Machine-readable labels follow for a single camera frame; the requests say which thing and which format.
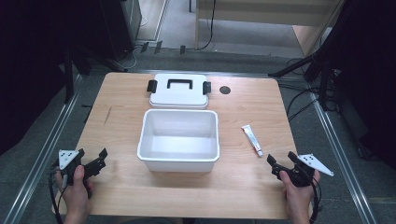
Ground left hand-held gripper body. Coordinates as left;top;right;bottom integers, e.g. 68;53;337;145
57;148;94;187

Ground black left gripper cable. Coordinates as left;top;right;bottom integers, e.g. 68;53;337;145
47;160;68;224

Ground black tripod stand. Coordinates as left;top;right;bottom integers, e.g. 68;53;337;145
267;46;335;111

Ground black metal stand post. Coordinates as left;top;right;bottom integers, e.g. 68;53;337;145
63;46;77;105

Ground black hanging cable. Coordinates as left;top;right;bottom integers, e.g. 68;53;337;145
196;0;218;51

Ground white ointment tube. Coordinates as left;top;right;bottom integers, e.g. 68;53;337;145
241;124;264;158

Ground black cabinet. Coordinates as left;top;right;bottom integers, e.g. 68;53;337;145
98;0;143;62

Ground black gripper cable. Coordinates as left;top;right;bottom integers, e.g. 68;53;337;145
47;160;68;224
308;176;323;224

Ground light wooden furniture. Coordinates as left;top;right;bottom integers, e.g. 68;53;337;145
193;0;346;58

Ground person's right hand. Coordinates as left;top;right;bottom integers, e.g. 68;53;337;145
278;169;321;217

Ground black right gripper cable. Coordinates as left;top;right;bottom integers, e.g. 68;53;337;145
308;176;323;224

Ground aluminium frame rail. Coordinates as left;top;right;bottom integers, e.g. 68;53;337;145
1;74;86;224
306;81;378;224

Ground white plastic storage box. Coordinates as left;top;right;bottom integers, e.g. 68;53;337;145
136;108;220;174

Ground white lid with black handle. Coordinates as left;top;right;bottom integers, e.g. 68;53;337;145
146;73;212;110

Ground black floor cables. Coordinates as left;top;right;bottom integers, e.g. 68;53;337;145
278;57;340;123

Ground person's left hand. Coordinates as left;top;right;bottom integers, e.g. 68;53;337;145
55;164;95;217

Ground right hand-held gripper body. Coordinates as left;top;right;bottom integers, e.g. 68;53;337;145
279;153;335;189

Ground white floor cable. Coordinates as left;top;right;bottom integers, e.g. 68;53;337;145
122;15;149;71

